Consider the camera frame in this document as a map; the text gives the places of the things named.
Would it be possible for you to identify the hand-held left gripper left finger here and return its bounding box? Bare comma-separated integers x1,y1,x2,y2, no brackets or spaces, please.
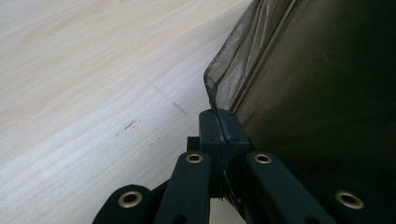
154,108,226,224

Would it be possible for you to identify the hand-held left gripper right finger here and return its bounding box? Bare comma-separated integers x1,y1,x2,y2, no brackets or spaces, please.
217,107,338,224

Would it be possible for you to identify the green plastic trash bin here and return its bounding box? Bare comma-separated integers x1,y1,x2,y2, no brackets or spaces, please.
232,0,396,224

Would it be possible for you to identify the black plastic garbage bag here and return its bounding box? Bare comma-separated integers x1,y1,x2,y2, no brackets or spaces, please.
203,0,297,114

